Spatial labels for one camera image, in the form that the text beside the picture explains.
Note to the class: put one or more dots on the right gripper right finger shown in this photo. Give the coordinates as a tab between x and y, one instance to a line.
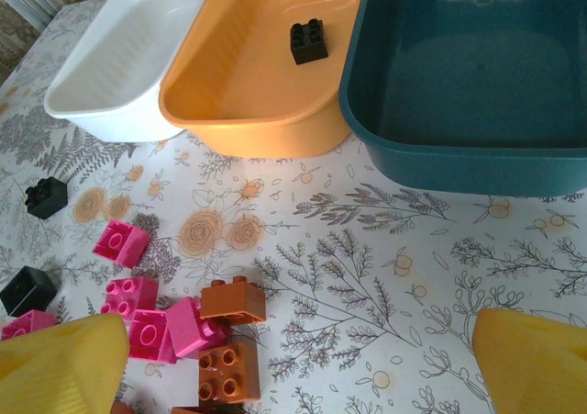
536	368

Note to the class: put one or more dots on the white plastic container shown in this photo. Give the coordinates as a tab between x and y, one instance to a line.
114	51

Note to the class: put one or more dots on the black lego brick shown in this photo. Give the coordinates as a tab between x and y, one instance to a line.
27	290
309	47
48	200

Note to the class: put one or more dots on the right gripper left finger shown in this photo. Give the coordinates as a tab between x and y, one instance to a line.
55	372

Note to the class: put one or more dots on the floral tablecloth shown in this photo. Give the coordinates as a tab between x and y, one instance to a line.
367	271

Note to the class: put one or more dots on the orange plastic container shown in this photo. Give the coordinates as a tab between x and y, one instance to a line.
238	88

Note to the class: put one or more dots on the teal plastic container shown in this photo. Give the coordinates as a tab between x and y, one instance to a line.
458	65

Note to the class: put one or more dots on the pink lego brick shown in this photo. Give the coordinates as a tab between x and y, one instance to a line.
188	327
27	324
130	294
149	336
121	244

